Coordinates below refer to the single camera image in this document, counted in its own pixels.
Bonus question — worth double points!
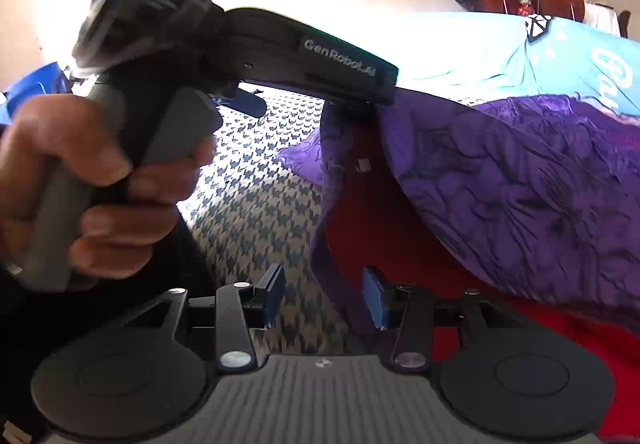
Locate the table with white cloth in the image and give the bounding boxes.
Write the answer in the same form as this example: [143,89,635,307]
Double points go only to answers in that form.
[582,2,624,38]

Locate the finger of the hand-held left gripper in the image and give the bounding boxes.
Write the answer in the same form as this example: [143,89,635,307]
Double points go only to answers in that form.
[210,86,269,119]

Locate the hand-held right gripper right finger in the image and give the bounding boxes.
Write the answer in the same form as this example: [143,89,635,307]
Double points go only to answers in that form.
[362,267,531,373]

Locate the blue printed sofa cover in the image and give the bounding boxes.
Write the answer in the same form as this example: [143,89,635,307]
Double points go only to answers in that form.
[395,12,640,118]

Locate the person's left hand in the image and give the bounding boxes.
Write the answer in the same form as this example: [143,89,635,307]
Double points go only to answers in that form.
[0,93,218,280]

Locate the purple patterned garment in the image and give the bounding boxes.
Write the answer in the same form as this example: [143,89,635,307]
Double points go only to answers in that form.
[277,87,640,444]

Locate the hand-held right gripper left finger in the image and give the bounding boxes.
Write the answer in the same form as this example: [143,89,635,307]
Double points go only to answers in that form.
[117,264,287,373]

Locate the blue plastic object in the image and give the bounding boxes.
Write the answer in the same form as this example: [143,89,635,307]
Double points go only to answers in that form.
[0,62,72,125]

